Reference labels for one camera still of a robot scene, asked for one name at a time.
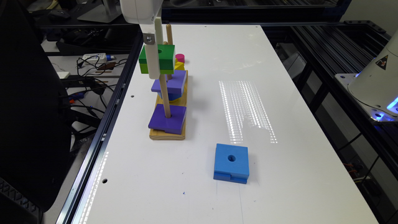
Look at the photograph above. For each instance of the wooden peg base board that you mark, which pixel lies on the wooden peg base board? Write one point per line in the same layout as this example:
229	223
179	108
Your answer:
177	100

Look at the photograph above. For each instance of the light purple square block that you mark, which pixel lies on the light purple square block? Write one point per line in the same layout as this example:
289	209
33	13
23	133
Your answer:
175	85

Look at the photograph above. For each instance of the wooden peg middle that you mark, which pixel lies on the wooden peg middle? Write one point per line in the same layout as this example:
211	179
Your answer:
170	42

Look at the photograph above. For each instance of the dark purple square block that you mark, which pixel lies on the dark purple square block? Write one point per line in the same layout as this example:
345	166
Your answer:
173	125

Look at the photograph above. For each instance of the pink round block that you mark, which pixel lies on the pink round block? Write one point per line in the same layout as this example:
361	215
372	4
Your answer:
180	58

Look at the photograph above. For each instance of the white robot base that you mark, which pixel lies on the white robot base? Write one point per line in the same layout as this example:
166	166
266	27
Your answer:
375	87

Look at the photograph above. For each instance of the yellow block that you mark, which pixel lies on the yellow block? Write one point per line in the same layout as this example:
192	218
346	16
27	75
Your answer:
179	66

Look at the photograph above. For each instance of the white power strip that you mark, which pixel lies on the white power strip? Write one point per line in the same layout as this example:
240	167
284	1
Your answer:
92	58

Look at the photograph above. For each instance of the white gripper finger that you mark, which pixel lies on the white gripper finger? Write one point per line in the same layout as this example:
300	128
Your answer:
151	48
158	31

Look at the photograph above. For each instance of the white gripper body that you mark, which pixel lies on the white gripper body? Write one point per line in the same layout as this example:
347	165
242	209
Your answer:
140	11

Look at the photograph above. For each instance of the wooden peg near end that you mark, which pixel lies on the wooden peg near end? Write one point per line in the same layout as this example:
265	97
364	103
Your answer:
165	96

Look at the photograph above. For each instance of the monitor stand base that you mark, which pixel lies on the monitor stand base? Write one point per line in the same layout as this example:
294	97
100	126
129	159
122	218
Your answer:
105	13

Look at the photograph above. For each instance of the green square block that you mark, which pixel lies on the green square block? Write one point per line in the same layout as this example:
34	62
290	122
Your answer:
166	57

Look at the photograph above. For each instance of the blue square block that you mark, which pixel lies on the blue square block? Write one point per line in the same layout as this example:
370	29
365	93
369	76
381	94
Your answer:
231	163

